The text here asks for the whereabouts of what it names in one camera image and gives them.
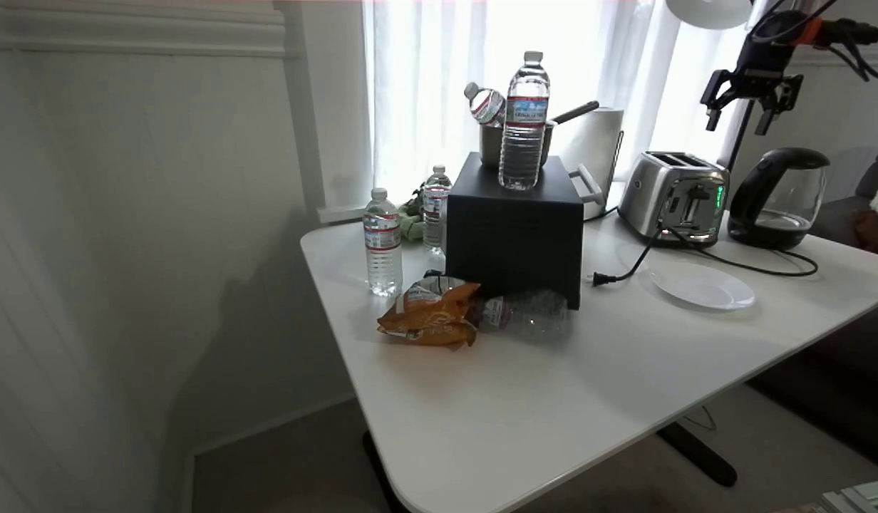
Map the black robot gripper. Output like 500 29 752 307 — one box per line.
699 9 806 140

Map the silver two-slot toaster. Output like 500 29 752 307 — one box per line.
615 149 734 251

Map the black toaster oven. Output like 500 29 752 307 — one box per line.
444 149 591 314

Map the black glass electric kettle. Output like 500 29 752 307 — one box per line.
724 144 833 254

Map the white cylindrical appliance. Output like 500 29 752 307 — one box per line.
560 106 628 210

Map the dark sofa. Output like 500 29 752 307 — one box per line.
812 132 878 261

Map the white round plate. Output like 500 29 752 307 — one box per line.
648 261 759 315

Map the tall clear water bottle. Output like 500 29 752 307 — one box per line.
496 49 555 196

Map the water bottle lying in pot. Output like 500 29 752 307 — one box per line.
458 80 510 132

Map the crumpled clear plastic container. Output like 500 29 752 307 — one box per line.
480 288 575 347

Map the white sheer curtain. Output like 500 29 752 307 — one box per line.
359 0 775 207

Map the clear water bottle red label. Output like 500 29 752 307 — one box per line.
359 184 407 300
420 162 457 273

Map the green toy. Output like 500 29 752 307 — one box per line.
396 190 431 244

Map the black table base foot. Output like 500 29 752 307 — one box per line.
652 420 742 491

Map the orange chip bag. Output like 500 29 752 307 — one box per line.
374 276 486 353

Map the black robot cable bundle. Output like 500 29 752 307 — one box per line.
795 12 878 85

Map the black toaster power cable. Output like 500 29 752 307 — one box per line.
591 219 825 290

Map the metal pot with black handle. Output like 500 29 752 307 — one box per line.
477 96 605 174

